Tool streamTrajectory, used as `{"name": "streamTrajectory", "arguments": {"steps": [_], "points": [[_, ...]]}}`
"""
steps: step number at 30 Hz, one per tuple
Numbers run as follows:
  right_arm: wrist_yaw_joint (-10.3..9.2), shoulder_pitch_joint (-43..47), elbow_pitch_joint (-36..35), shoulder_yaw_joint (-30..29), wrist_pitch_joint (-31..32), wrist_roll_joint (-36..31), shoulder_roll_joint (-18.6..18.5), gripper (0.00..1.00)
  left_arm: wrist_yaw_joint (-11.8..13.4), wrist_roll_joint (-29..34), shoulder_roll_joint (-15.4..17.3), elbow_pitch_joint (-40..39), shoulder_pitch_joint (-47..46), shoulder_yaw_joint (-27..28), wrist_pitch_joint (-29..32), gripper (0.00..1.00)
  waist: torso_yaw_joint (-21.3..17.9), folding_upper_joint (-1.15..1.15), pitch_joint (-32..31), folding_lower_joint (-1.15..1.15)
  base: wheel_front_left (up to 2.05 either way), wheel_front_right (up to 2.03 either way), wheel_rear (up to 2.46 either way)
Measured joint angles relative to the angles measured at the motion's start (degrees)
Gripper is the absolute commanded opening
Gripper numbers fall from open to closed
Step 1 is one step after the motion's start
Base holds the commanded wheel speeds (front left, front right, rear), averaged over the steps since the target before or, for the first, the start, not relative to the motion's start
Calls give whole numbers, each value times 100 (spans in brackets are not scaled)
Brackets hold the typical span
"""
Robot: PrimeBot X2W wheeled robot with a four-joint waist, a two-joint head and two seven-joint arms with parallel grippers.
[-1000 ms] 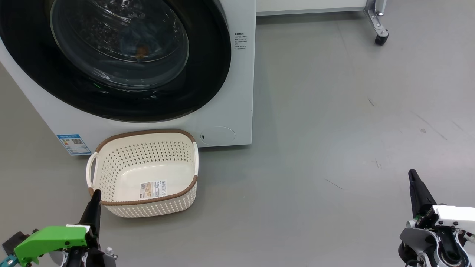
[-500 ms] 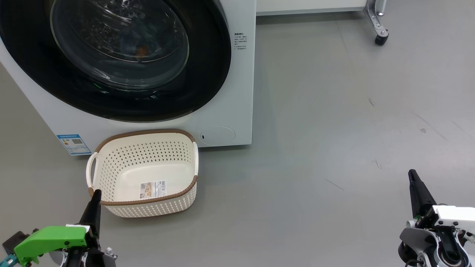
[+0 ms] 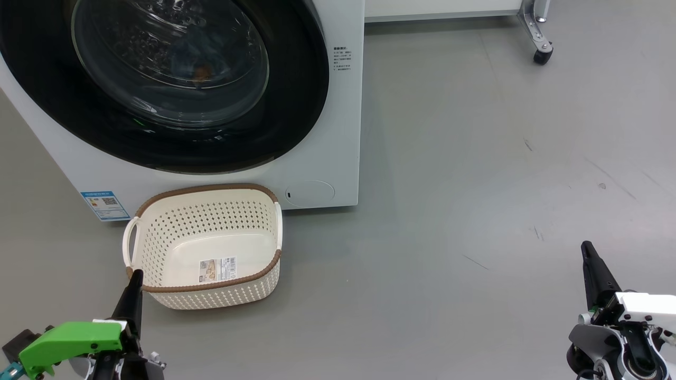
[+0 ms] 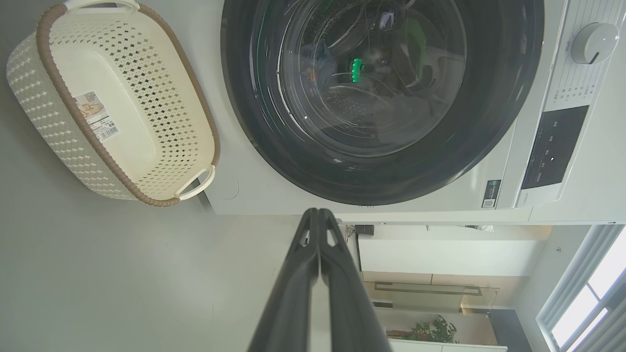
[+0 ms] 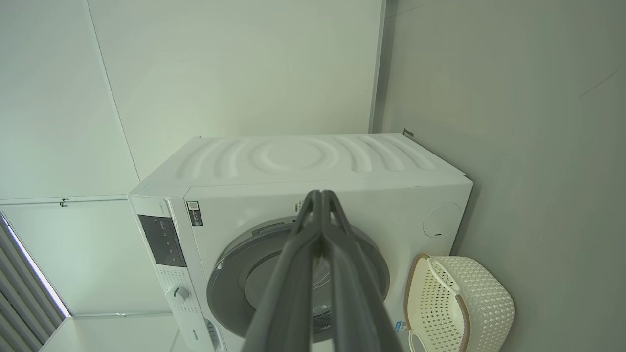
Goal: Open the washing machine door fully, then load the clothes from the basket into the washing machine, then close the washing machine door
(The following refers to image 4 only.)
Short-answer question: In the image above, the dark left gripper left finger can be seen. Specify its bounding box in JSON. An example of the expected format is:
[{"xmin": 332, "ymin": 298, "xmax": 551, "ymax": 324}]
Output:
[{"xmin": 247, "ymin": 208, "xmax": 321, "ymax": 352}]

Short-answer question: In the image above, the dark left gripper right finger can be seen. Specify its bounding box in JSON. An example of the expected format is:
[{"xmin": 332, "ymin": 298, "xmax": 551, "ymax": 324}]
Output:
[{"xmin": 318, "ymin": 208, "xmax": 392, "ymax": 352}]

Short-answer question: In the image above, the dark round washer door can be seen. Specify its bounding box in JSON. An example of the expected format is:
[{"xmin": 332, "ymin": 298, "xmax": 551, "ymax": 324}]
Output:
[{"xmin": 220, "ymin": 0, "xmax": 545, "ymax": 206}]

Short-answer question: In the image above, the white front-load washing machine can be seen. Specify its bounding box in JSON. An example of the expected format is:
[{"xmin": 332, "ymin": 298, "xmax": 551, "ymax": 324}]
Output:
[{"xmin": 198, "ymin": 0, "xmax": 626, "ymax": 225}]

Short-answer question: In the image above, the cream perforated laundry basket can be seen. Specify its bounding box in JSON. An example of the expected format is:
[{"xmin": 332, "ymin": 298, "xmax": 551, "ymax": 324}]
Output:
[{"xmin": 6, "ymin": 0, "xmax": 222, "ymax": 207}]

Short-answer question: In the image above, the basket price sticker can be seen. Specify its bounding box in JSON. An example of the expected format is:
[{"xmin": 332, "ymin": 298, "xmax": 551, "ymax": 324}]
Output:
[{"xmin": 73, "ymin": 90, "xmax": 120, "ymax": 142}]

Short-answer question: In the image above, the green potted plant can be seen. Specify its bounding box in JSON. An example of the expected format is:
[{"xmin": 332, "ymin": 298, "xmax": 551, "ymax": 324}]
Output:
[{"xmin": 401, "ymin": 314, "xmax": 459, "ymax": 344}]

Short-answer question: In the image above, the small dark QR sticker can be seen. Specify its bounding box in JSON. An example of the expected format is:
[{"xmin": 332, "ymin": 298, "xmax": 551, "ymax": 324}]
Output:
[{"xmin": 482, "ymin": 179, "xmax": 502, "ymax": 208}]

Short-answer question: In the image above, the black control panel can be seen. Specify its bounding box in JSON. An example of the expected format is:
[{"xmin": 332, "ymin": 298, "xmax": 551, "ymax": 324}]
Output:
[{"xmin": 520, "ymin": 105, "xmax": 590, "ymax": 190}]

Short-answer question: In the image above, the white round control knob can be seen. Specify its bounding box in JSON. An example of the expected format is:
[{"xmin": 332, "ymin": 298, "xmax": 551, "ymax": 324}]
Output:
[{"xmin": 571, "ymin": 22, "xmax": 620, "ymax": 65}]

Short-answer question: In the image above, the window with grey frame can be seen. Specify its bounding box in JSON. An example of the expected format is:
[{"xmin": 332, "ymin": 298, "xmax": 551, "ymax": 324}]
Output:
[{"xmin": 536, "ymin": 225, "xmax": 626, "ymax": 352}]

